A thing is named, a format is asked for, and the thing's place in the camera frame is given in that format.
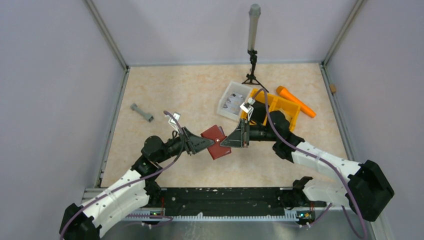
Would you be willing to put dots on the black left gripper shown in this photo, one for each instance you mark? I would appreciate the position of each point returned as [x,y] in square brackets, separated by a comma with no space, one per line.
[189,141]

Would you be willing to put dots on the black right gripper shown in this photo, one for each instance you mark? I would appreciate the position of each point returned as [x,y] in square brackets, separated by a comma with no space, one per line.
[245,134]

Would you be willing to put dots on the red card holder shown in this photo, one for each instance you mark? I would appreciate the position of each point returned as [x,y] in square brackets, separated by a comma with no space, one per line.
[217,135]

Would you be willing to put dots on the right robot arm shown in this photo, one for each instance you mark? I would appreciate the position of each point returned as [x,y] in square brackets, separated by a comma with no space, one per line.
[361,186]

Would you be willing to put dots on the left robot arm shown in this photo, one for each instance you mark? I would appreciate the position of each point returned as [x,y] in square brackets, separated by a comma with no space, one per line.
[135,189]

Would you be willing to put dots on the cards in white bin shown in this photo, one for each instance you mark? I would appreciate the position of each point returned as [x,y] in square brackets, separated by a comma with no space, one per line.
[233,102]

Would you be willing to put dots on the white plastic bin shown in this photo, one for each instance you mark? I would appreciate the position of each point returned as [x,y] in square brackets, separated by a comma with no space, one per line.
[233,87]

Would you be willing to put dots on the yellow plastic bin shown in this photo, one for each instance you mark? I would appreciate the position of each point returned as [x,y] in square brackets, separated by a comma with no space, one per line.
[290,109]

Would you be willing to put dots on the grey plastic connector piece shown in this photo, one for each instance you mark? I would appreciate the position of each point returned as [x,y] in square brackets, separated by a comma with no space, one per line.
[147,116]

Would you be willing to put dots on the black mini tripod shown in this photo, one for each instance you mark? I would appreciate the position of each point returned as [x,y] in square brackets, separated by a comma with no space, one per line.
[251,79]

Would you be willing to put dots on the orange plastic carrot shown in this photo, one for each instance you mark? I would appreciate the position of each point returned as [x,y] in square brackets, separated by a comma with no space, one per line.
[286,94]

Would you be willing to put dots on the grey tube on tripod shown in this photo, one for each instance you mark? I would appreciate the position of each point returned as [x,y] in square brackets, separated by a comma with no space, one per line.
[254,15]

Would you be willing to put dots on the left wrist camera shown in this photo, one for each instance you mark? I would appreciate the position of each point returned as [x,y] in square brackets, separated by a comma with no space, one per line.
[174,120]

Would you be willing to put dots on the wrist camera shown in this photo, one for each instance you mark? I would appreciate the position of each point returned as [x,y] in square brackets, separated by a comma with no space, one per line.
[174,120]
[247,107]

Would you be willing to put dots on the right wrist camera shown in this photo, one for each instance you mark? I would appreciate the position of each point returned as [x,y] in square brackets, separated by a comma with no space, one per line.
[247,107]

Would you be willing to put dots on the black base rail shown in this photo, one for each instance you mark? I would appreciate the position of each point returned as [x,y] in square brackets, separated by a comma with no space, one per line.
[231,201]

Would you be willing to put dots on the small tan wall object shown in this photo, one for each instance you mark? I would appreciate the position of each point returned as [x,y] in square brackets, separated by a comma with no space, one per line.
[332,88]

